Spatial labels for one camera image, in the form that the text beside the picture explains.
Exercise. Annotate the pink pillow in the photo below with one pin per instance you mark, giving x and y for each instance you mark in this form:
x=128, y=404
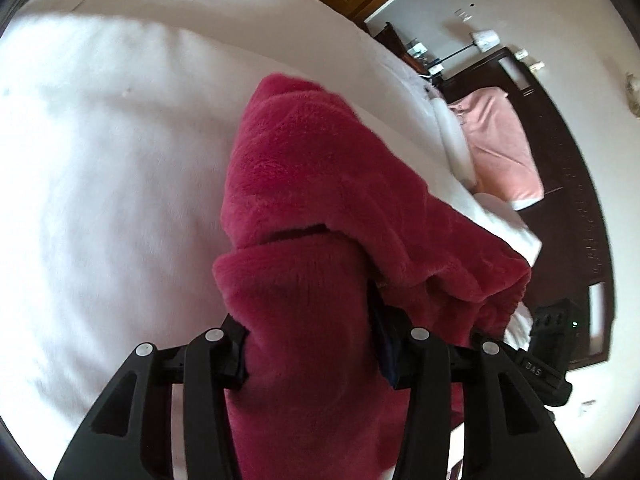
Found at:
x=500, y=150

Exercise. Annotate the dark wooden nightstand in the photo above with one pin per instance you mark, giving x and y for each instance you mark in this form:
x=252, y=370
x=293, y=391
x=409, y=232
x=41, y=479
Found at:
x=395, y=42

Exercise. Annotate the small white box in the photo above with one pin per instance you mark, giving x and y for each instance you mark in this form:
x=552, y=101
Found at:
x=417, y=50

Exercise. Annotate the crimson fleece blanket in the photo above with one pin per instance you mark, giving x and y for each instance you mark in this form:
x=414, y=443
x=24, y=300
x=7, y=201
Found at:
x=300, y=200

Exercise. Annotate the crumpled white duvet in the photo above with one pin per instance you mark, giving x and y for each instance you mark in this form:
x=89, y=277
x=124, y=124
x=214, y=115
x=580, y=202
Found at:
x=510, y=225

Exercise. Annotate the dark wooden headboard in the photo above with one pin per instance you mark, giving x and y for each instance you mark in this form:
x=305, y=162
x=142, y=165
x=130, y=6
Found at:
x=565, y=185

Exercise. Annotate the small white bottle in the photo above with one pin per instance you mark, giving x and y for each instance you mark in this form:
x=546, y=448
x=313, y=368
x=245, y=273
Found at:
x=522, y=53
x=537, y=66

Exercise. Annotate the white shade table lamp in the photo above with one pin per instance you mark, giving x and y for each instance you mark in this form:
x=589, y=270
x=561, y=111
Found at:
x=485, y=40

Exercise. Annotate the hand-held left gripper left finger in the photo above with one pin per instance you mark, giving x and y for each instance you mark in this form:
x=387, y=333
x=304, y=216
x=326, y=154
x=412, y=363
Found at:
x=227, y=360

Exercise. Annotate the white pillow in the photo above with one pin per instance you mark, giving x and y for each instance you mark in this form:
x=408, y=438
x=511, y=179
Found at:
x=452, y=145

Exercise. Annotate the white bed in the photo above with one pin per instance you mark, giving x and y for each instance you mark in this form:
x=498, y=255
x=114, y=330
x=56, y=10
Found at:
x=125, y=160

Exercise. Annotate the white wall switch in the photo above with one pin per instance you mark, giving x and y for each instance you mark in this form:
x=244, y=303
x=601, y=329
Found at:
x=462, y=12

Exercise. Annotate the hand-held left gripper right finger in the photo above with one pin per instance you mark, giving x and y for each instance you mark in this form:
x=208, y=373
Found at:
x=387, y=357

